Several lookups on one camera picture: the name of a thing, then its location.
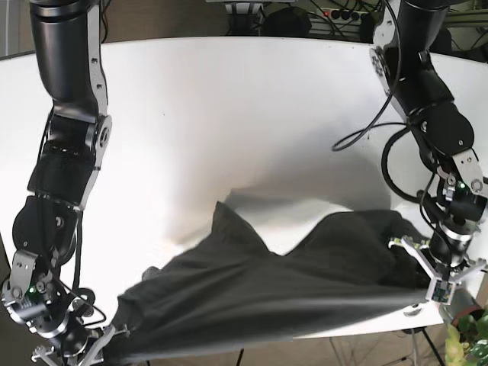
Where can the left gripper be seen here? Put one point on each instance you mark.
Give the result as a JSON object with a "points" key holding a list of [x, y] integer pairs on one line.
{"points": [[444, 257]]}

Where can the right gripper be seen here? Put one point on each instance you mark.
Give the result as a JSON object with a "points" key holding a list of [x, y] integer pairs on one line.
{"points": [[56, 314]]}

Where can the dark grey T-shirt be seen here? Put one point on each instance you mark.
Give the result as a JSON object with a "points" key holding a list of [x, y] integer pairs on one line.
{"points": [[230, 290]]}

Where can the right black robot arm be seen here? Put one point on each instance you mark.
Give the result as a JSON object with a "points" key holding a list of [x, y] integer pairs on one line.
{"points": [[47, 232]]}

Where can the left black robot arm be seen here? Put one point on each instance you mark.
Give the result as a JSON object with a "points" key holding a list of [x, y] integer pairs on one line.
{"points": [[445, 138]]}

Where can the grey plant pot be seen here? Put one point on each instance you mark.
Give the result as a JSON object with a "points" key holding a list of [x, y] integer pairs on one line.
{"points": [[462, 304]]}

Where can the right metal table grommet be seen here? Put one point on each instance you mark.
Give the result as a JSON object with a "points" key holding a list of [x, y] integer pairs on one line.
{"points": [[413, 310]]}

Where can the green plant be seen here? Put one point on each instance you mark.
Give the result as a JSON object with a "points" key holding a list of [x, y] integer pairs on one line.
{"points": [[466, 343]]}

